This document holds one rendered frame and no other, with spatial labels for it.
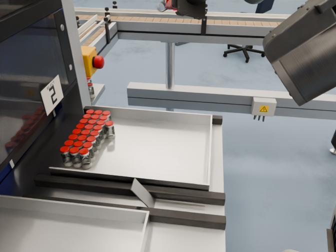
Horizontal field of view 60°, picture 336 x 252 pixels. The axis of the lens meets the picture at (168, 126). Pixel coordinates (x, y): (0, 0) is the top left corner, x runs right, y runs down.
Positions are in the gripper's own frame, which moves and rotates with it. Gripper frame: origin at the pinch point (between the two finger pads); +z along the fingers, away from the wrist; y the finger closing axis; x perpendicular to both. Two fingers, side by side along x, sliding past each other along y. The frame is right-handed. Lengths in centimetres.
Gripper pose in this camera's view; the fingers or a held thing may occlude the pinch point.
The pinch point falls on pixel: (169, 2)
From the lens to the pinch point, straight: 71.2
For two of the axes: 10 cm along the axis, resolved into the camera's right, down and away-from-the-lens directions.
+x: -8.6, 0.1, -5.1
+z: -5.1, -0.9, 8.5
